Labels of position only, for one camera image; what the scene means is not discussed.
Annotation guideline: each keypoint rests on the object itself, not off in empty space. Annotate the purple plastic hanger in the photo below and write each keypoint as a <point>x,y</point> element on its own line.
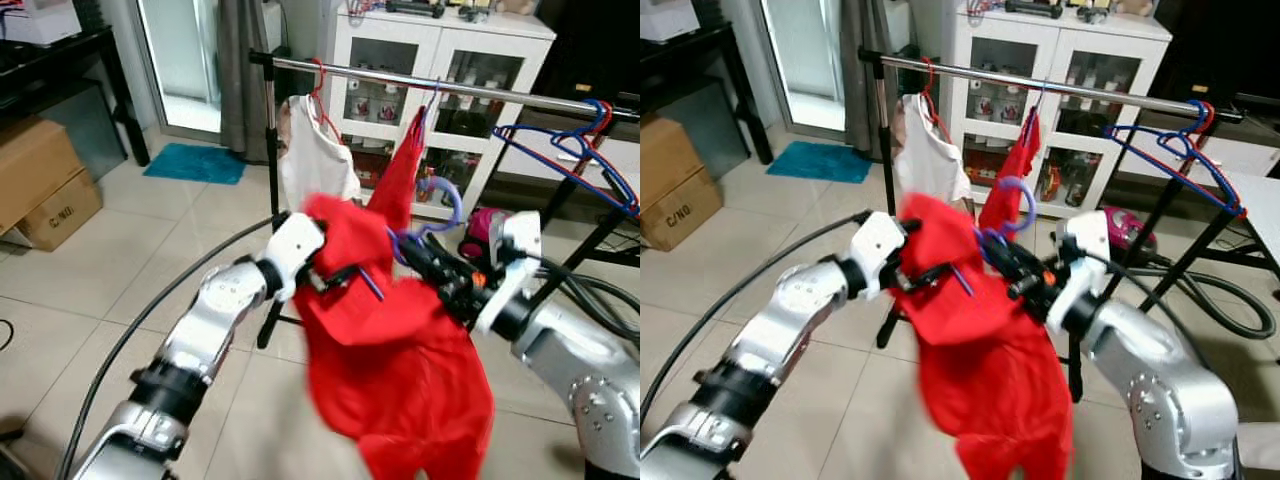
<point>455,200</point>
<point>1028,200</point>
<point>1037,100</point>
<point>428,105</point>

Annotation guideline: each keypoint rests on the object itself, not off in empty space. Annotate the red garment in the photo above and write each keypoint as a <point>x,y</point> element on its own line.
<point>990,380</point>
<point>400,180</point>
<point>1015,165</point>
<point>390,370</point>

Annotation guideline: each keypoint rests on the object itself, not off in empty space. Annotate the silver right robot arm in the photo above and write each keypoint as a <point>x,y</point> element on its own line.
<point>580,370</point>
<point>1160,390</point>

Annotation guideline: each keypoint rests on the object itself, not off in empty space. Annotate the red plastic hanger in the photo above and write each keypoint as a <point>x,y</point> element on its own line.
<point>318,75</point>
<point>600,135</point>
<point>930,75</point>
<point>1207,125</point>

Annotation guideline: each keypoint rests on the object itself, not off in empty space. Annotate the blue plastic hanger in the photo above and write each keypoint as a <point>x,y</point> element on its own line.
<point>1194,108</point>
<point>606,108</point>

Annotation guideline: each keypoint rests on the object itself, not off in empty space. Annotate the pink vacuum cleaner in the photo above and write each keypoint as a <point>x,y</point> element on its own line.
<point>485,232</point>
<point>1130,230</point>

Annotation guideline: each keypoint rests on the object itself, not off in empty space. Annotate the white garment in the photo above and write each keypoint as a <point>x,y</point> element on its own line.
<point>315,160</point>
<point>930,155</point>

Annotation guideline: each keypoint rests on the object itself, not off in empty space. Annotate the blue floor mat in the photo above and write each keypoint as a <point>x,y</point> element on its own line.
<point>195,163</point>
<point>820,161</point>

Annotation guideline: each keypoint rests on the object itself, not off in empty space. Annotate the grey curtain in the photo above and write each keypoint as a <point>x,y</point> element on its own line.
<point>242,80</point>
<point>862,100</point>

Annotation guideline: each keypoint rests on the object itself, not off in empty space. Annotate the white table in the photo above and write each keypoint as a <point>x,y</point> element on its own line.
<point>1258,210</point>
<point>620,165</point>

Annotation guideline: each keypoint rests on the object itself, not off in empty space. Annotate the white glass-door cabinet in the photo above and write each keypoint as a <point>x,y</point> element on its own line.
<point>440,35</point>
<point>1060,32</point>

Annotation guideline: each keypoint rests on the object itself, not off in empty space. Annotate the plain cardboard box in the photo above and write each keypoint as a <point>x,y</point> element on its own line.
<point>665,160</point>
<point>35,165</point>

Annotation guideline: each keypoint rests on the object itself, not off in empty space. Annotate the cardboard box with print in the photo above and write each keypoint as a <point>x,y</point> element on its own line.
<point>690,212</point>
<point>65,215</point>

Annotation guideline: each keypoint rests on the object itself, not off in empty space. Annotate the glass door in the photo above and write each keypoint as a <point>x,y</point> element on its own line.
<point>180,60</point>
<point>805,55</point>

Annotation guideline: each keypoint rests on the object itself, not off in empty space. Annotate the black desk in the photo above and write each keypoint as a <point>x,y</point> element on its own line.
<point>690,55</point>
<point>60,62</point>

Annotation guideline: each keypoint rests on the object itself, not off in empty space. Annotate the white box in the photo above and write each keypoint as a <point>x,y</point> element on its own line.
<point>668,18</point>
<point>40,22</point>

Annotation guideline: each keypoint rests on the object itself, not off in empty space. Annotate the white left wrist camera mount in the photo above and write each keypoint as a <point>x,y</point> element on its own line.
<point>292,248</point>
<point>875,248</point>

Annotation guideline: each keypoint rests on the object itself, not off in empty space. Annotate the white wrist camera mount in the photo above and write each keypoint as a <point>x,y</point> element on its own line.
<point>875,248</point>
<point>1080,262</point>
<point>512,262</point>
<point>292,248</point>

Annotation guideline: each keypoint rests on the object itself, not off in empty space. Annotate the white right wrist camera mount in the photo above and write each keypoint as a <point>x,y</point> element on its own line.
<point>1080,262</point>
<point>512,262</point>

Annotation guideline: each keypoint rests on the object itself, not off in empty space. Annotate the clothes rack with steel rail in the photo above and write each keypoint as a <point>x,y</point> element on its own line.
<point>1000,77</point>
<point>400,78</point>

